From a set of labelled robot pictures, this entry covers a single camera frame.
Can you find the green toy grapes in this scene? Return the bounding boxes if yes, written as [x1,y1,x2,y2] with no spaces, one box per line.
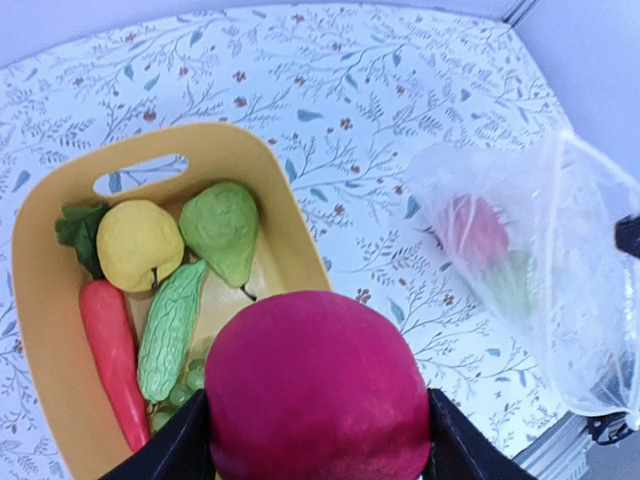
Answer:
[149,358,205,433]

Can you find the green toy bitter gourd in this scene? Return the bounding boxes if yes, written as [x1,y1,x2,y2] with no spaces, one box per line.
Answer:
[137,260,207,403]

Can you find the green toy apple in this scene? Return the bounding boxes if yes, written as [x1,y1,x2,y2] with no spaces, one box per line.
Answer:
[481,249,539,323]

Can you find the floral white table mat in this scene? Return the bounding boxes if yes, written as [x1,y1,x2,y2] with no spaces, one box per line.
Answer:
[1,4,568,479]

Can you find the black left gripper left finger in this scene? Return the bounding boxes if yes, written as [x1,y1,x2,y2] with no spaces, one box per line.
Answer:
[102,389,216,480]

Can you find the pink red toy peach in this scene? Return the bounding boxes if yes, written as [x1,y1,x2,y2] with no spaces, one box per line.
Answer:
[205,291,431,479]

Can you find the green toy pear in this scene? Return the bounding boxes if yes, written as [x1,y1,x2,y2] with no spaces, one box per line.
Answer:
[179,181,260,302]

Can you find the yellow plastic basket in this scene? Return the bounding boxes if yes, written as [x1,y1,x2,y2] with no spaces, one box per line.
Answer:
[10,122,335,480]

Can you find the clear polka dot zip bag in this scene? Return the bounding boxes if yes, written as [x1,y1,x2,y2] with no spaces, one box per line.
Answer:
[405,129,639,430]

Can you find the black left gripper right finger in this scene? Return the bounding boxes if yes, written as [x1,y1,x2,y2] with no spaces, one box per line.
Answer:
[422,389,536,480]

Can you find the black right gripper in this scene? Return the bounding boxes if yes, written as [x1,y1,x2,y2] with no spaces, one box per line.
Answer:
[614,215,640,256]

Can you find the green toy leafy vegetable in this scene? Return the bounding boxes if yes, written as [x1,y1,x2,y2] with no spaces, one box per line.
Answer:
[55,203,110,280]

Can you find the red toy apple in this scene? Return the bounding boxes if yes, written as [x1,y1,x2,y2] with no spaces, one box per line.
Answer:
[437,195,509,269]

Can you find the orange toy carrot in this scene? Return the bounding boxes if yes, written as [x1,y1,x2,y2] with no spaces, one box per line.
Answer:
[79,280,151,452]

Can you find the yellow toy apple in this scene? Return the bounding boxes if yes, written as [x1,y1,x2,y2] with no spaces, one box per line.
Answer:
[96,200,184,293]

